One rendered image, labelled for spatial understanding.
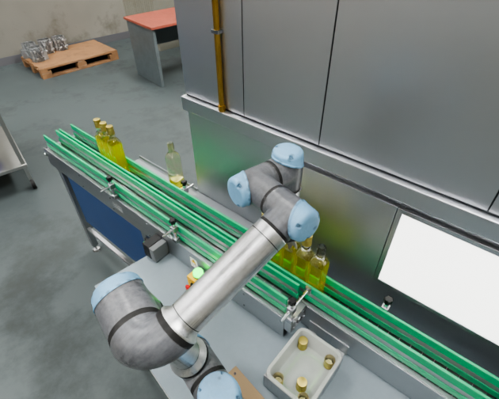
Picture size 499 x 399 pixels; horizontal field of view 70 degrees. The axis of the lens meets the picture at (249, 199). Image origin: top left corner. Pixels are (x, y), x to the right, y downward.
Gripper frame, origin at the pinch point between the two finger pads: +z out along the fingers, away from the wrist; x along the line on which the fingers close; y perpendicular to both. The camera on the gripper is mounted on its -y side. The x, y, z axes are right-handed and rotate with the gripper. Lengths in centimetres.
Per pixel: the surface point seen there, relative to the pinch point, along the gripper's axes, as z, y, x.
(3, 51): 100, -581, -274
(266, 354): 46.7, 9.6, -5.5
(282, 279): 27.0, -7.2, 4.6
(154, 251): 39, -43, -43
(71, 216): 121, -176, -122
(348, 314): 26.9, 12.0, 21.6
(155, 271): 47, -38, -44
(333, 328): 36.2, 10.9, 18.5
